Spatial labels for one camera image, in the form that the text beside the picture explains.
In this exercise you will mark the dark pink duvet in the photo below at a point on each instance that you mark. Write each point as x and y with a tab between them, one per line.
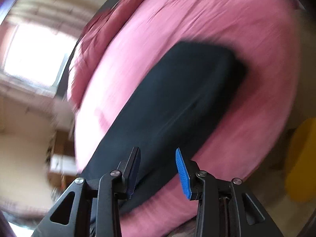
96	37

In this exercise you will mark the pink bed sheet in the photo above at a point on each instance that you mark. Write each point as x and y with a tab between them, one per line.
263	36

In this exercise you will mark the bright window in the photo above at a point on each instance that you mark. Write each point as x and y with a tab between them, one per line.
37	55

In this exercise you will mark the blue yellow storage box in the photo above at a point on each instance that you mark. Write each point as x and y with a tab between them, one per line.
300	163

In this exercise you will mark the black pants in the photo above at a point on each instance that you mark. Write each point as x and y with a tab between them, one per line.
177	105

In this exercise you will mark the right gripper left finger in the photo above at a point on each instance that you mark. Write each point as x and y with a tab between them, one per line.
70	215

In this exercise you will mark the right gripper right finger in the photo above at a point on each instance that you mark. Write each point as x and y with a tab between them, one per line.
225	208

